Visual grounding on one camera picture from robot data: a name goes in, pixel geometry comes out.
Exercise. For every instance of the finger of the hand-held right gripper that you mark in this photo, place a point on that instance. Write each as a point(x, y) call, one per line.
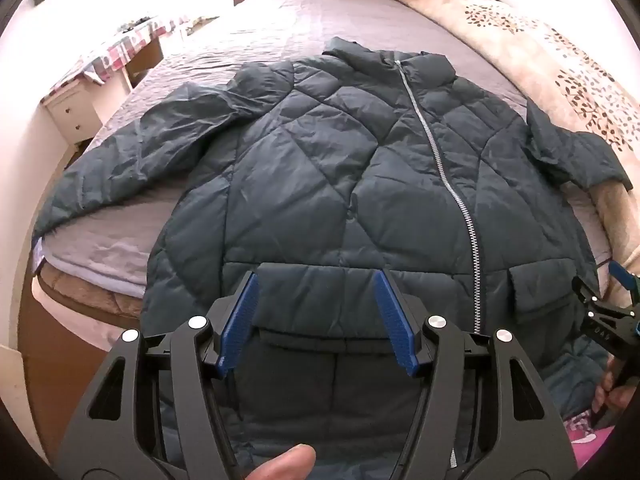
point(582, 289)
point(622, 276)

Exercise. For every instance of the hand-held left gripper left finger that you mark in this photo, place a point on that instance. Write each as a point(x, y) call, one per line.
point(240, 320)

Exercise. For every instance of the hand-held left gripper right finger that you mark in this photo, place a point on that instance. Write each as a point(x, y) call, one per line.
point(395, 320)

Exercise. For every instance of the dark green quilted jacket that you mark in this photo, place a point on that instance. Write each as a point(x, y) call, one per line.
point(350, 170)

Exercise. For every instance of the person's right hand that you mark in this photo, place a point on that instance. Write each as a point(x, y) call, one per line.
point(625, 400)

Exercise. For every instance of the person's left hand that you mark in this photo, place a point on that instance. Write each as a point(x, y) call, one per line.
point(282, 465)

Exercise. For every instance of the pink patterned garment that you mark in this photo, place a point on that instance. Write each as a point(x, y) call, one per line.
point(585, 435)

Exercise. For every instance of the beige leaf-print blanket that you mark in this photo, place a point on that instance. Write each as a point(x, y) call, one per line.
point(550, 50)

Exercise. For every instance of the white nightstand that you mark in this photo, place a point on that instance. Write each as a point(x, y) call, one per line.
point(75, 110)

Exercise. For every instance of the grey quilted bed cover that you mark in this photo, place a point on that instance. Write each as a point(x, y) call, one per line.
point(300, 25)

